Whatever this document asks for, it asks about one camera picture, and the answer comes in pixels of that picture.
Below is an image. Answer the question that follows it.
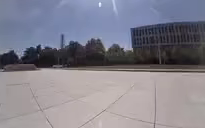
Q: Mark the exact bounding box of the row of trees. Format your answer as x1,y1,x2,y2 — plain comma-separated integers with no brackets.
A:
0,37,205,70

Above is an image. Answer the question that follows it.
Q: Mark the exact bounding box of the pale concrete slab plaza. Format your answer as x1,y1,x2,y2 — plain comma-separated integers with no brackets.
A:
0,68,205,128

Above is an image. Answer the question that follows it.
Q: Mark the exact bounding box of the vehicle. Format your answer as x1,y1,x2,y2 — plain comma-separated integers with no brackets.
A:
51,64,64,69

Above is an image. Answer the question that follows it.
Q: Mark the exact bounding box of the tall grey tower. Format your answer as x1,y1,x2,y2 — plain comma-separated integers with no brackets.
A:
60,33,65,50

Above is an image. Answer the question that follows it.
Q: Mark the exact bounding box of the long grey glass-fronted building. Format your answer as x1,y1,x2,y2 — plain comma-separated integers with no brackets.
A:
130,20,205,52

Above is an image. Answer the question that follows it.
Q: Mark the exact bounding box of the low stone border wall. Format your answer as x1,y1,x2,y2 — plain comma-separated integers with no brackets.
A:
64,64,205,73

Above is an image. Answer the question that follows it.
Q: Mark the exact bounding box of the low brown planter wall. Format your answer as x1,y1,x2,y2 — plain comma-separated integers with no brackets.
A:
2,63,40,72

